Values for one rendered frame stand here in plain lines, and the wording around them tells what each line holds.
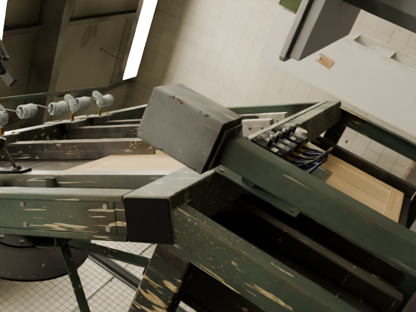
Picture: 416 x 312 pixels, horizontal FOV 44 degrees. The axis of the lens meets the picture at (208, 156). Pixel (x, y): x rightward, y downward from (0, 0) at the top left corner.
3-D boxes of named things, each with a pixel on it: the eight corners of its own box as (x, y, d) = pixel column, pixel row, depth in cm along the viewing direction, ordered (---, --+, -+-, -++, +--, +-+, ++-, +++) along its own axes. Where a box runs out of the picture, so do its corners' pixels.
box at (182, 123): (227, 126, 100) (153, 85, 104) (203, 177, 104) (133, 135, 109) (247, 118, 110) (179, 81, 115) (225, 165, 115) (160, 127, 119)
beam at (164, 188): (174, 246, 109) (169, 197, 108) (127, 243, 114) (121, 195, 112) (342, 118, 307) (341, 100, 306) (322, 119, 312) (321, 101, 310)
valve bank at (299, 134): (322, 169, 119) (234, 121, 126) (294, 218, 124) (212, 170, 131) (353, 135, 164) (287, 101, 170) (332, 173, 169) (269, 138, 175)
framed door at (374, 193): (388, 259, 192) (391, 254, 191) (262, 186, 207) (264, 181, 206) (402, 197, 273) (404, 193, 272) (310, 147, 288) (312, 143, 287)
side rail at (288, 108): (319, 121, 305) (318, 103, 303) (158, 127, 350) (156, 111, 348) (322, 119, 312) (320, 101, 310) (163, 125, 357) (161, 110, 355)
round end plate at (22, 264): (18, 297, 218) (-107, 202, 239) (15, 307, 220) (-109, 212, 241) (121, 235, 289) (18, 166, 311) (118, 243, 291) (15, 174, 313)
